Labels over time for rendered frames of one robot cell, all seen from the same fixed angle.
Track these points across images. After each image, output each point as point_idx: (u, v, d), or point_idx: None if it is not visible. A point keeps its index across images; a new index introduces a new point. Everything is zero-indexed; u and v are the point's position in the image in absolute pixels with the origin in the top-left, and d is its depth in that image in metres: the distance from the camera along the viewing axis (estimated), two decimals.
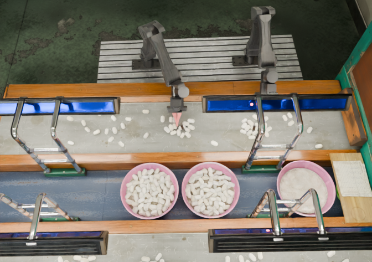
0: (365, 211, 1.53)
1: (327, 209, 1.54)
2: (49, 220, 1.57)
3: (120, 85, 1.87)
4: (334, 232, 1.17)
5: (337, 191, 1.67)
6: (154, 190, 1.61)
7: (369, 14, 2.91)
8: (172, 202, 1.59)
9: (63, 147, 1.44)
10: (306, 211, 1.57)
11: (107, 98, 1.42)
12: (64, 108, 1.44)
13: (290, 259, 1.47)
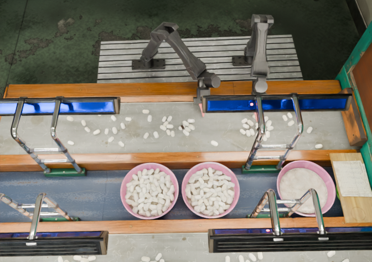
0: (365, 211, 1.53)
1: (327, 209, 1.54)
2: (49, 220, 1.57)
3: (120, 85, 1.87)
4: (334, 232, 1.17)
5: (337, 191, 1.67)
6: (154, 190, 1.61)
7: (369, 14, 2.91)
8: (172, 202, 1.59)
9: (63, 147, 1.44)
10: (306, 211, 1.57)
11: (107, 98, 1.42)
12: (64, 108, 1.44)
13: (290, 259, 1.47)
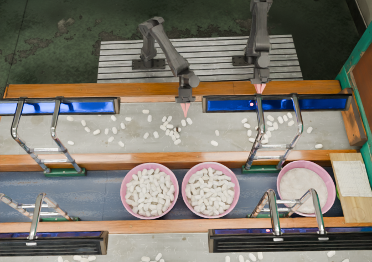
0: (365, 211, 1.53)
1: (327, 209, 1.54)
2: (49, 220, 1.57)
3: (120, 85, 1.87)
4: (334, 232, 1.17)
5: (337, 191, 1.67)
6: (154, 190, 1.61)
7: (369, 14, 2.91)
8: (172, 202, 1.59)
9: (63, 147, 1.44)
10: (306, 211, 1.57)
11: (107, 98, 1.42)
12: (64, 108, 1.44)
13: (290, 259, 1.47)
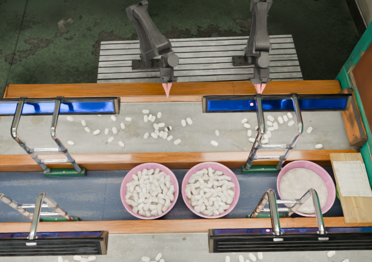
0: (365, 211, 1.53)
1: (327, 209, 1.54)
2: (49, 220, 1.57)
3: (120, 85, 1.87)
4: (334, 232, 1.17)
5: (337, 191, 1.67)
6: (154, 190, 1.61)
7: (369, 14, 2.91)
8: (172, 202, 1.59)
9: (63, 147, 1.44)
10: (306, 211, 1.57)
11: (107, 98, 1.42)
12: (64, 108, 1.44)
13: (290, 259, 1.47)
